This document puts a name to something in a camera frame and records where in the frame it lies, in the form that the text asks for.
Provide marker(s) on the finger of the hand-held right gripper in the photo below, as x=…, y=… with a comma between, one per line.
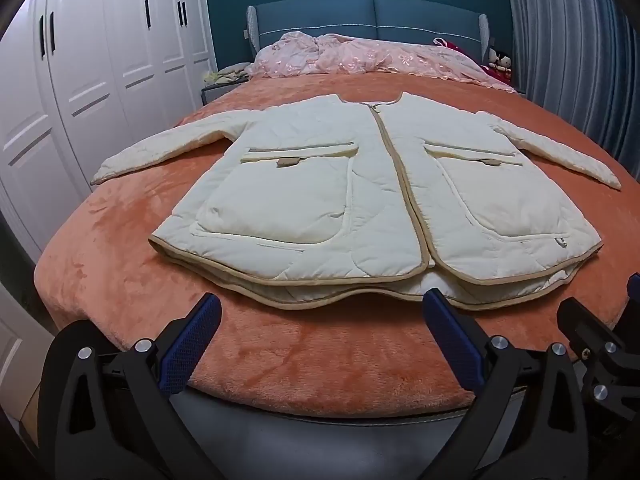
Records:
x=587, y=332
x=635, y=290

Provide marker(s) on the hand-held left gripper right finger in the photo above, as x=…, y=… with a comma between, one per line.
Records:
x=450, y=341

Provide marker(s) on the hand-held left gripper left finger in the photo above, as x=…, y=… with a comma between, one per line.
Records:
x=192, y=341

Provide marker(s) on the cream quilted jacket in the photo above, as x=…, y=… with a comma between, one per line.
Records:
x=300, y=185

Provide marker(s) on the orange plush blanket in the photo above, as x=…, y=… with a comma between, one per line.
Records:
x=125, y=240

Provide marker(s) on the upholstered bed footboard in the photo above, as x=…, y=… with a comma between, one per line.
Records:
x=325, y=440

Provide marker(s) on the dark nightstand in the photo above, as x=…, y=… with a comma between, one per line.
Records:
x=220, y=92

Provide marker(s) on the red cloth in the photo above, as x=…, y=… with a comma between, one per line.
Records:
x=497, y=77

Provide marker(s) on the plush doll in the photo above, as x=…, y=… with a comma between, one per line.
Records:
x=496, y=59
x=506, y=62

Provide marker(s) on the grey pleated curtain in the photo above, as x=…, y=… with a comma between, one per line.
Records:
x=575, y=35

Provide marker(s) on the white wardrobe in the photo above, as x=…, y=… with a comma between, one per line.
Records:
x=90, y=60

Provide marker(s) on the pink embroidered quilt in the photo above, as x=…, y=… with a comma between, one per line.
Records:
x=350, y=57

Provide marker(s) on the blue upholstered headboard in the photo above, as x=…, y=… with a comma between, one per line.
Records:
x=400, y=15

